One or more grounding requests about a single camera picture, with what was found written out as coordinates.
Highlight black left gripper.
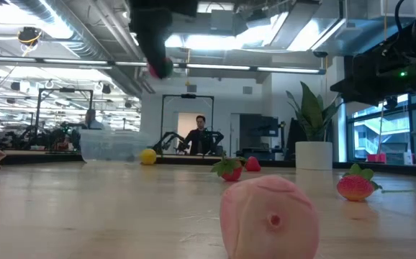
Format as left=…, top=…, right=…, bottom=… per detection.
left=128, top=0, right=199, bottom=79

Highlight white plant pot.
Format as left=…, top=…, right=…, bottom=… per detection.
left=294, top=140, right=334, bottom=171

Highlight clear plastic tupperware container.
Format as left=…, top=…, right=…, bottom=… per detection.
left=79, top=129, right=152, bottom=163

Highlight red strawberry with green leaves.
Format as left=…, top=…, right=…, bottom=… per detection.
left=210, top=155, right=248, bottom=182
left=244, top=155, right=262, bottom=173

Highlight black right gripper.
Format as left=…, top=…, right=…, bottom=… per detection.
left=330, top=46, right=410, bottom=106

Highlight small red strawberry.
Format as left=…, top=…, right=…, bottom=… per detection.
left=336, top=163, right=384, bottom=202

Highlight yellow lemon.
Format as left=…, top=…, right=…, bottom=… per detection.
left=139, top=148, right=158, bottom=166

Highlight silver ventilation duct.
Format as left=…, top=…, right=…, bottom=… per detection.
left=229, top=0, right=349, bottom=51

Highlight dark shelving unit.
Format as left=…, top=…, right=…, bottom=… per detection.
left=238, top=114, right=280, bottom=159

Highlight person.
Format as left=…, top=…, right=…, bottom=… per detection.
left=83, top=109, right=105, bottom=131
left=183, top=114, right=219, bottom=156

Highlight black aluminium table frame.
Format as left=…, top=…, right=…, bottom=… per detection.
left=0, top=153, right=416, bottom=177

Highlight pink peach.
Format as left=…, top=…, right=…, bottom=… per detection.
left=219, top=174, right=320, bottom=259

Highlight black and yellow cable reel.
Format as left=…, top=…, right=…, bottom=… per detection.
left=17, top=27, right=43, bottom=47

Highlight large red strawberry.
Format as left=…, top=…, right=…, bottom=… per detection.
left=148, top=56, right=175, bottom=80

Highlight black background rig frame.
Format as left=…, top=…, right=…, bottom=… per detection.
left=36, top=87, right=94, bottom=148
left=160, top=93, right=215, bottom=156

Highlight green potted plant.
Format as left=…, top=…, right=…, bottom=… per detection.
left=285, top=81, right=344, bottom=143

